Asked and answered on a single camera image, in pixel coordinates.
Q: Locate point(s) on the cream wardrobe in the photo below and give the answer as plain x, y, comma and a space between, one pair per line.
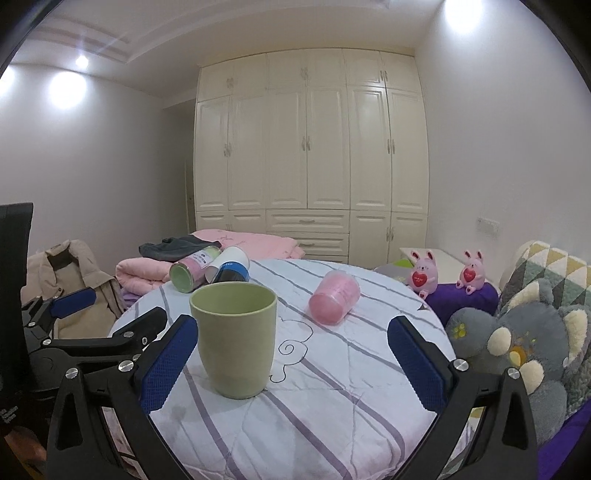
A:
309, 152

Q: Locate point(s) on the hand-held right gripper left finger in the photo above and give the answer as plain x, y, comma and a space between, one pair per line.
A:
167, 367

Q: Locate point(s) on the folded pink quilt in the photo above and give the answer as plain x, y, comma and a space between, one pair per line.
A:
141, 277

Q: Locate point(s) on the purple cushion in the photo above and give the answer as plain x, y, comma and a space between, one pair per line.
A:
461, 302

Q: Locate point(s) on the pink bedding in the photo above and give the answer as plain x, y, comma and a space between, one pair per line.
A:
263, 242

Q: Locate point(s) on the white wall socket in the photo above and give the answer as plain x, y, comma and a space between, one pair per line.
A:
488, 225

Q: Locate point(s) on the purple cloth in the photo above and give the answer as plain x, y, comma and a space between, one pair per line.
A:
565, 447

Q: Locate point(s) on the dark grey clothing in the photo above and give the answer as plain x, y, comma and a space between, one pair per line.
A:
173, 247

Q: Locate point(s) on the ceiling spotlight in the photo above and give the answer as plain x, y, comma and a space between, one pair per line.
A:
82, 61

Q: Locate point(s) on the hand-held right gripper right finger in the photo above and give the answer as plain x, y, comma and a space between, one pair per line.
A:
418, 369

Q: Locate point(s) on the beige jacket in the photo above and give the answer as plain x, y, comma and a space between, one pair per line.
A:
87, 272

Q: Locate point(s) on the grey koala plush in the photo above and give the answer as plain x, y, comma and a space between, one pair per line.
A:
521, 332

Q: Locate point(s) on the pink cup with green inside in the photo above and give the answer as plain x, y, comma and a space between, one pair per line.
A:
196, 265

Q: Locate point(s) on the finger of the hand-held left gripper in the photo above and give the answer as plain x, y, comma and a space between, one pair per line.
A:
74, 301
131, 328

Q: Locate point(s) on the light green cup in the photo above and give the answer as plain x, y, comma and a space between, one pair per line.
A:
235, 350

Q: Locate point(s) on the triangle pattern pillow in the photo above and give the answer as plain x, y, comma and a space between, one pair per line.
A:
554, 272

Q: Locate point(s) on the pink bunny plush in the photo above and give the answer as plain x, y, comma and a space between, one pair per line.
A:
472, 274
425, 277

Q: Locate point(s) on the white and blue cup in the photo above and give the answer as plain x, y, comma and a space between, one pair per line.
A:
233, 271

